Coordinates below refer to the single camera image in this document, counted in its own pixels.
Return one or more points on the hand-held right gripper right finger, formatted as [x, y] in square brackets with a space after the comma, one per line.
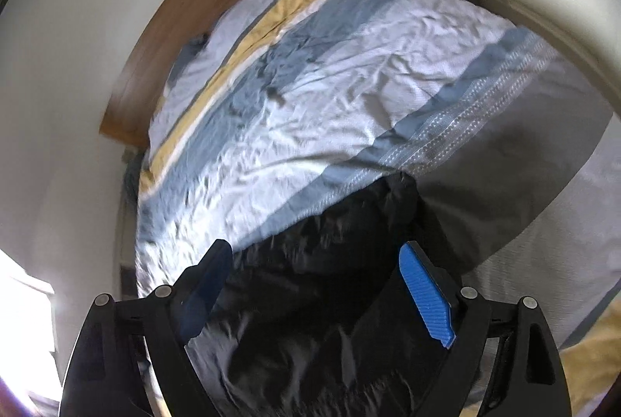
[427, 296]

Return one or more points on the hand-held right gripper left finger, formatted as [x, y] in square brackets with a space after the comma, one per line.
[203, 296]

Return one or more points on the black padded garment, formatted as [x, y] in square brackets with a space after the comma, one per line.
[315, 276]

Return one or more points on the bright window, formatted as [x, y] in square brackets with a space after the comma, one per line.
[24, 325]

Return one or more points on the grey cloth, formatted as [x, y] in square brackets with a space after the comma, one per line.
[189, 51]

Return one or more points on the striped bed blanket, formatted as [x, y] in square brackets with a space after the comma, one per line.
[364, 58]

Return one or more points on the wooden headboard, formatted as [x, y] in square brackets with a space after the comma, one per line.
[170, 34]

